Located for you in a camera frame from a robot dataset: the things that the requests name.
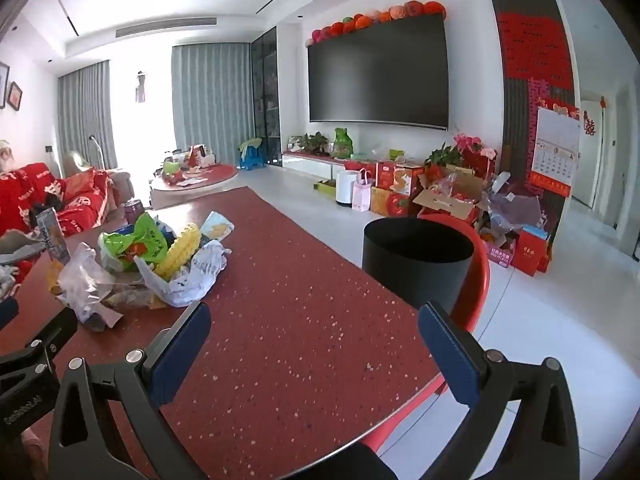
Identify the red plastic chair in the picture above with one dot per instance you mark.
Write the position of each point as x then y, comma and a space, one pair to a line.
480, 280

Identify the grey blue drink carton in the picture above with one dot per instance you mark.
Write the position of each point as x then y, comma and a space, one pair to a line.
52, 235

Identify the leafy green plant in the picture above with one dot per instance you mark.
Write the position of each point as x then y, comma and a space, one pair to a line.
442, 156

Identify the white door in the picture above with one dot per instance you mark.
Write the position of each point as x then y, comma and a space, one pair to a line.
592, 155

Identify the sofa with red cover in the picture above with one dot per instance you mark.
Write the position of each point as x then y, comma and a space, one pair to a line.
30, 195

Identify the green floor tray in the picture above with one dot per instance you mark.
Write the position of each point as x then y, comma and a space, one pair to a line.
325, 186

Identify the red paper wall decoration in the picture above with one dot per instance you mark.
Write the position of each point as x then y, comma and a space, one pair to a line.
535, 50

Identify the pink flower plant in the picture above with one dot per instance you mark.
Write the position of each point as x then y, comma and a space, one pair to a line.
470, 144

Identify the hanging window ornament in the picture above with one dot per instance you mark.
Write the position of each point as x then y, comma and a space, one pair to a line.
140, 87

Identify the beige armchair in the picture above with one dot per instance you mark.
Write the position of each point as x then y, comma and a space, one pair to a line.
122, 182

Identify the large black television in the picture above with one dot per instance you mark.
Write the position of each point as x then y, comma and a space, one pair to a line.
377, 75

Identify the clear plastic wrapper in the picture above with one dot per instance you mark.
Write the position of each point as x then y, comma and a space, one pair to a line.
82, 285

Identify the white round bin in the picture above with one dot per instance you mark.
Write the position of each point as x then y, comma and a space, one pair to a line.
345, 187

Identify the potted green plant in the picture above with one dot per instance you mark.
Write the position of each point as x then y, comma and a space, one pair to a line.
315, 142

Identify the yellow foam fruit net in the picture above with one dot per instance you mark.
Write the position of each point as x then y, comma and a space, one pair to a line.
177, 252

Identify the green snack bag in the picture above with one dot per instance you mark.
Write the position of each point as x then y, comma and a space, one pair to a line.
135, 245

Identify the grey white cloth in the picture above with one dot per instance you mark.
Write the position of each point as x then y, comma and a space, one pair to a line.
17, 250

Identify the blue plastic stool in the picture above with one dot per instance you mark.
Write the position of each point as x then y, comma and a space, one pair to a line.
251, 160

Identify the pink gift bag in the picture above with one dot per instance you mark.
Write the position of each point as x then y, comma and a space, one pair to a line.
362, 195

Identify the white plastic bag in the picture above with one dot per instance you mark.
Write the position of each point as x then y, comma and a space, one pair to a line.
192, 280

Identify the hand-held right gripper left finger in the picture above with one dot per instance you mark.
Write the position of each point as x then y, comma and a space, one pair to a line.
182, 345

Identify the red gift bag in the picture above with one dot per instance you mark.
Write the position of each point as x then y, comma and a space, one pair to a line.
531, 255

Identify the round red low table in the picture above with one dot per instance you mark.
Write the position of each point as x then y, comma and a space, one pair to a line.
210, 180

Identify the green frog toy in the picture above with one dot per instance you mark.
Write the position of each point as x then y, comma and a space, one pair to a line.
343, 142

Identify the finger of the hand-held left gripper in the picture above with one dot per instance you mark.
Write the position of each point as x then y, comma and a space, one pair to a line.
7, 312
57, 332

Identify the purple plastic wrap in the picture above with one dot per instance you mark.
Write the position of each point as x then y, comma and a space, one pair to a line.
515, 205

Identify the white television stand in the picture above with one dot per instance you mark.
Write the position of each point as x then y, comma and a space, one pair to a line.
310, 165

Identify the green container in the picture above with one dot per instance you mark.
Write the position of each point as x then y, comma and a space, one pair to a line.
171, 166

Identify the grey curtain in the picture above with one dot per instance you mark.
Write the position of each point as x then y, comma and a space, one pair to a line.
82, 120
210, 105

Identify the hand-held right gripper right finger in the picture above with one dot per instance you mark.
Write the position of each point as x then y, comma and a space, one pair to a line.
447, 350

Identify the framed wall picture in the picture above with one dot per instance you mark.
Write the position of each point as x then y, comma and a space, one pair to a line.
4, 85
15, 96

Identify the wall calendar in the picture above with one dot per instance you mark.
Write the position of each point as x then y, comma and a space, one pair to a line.
555, 150

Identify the light blue cracker packet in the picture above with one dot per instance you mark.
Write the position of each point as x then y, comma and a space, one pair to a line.
219, 227

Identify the dark glass cabinet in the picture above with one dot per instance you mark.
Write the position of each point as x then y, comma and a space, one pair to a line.
267, 95

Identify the red box with tomato print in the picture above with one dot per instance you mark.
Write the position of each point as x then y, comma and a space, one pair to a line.
392, 205

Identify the wall air vent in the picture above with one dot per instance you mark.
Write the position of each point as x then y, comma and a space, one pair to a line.
165, 26

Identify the blue plastic bag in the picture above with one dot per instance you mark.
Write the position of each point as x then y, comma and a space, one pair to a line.
125, 230

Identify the red box with orange print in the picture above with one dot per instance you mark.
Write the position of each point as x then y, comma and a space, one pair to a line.
397, 177

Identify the black trash bin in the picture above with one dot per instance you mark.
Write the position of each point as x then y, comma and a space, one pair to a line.
415, 270

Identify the row of red paper lanterns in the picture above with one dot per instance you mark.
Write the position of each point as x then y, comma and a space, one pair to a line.
380, 17

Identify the black cloth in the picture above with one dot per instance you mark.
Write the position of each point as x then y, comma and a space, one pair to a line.
47, 202

